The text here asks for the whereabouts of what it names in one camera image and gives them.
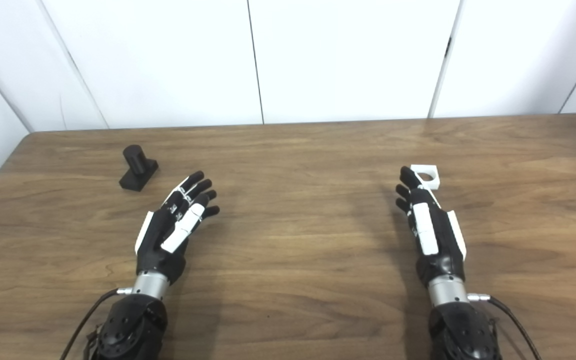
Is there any white square piece with hole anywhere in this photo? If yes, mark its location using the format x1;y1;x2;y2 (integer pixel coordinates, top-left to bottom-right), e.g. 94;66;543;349
410;164;441;191

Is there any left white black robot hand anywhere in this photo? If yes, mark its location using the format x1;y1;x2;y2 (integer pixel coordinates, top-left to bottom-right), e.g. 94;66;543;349
134;171;221;287

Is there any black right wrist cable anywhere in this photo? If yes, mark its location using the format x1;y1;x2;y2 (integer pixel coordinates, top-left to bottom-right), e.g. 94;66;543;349
467;293;543;360

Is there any black peg with square base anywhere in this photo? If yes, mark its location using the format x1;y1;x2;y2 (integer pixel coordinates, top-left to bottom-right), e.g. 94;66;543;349
119;144;160;192

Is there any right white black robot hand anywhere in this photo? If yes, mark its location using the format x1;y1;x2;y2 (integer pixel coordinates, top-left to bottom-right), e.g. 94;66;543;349
395;166;468;289

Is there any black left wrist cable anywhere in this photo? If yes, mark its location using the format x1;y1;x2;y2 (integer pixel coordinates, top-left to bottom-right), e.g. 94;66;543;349
59;287;134;360

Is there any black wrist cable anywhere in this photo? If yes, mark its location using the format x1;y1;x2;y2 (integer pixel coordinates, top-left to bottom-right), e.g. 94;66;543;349
59;287;134;360
467;293;543;360

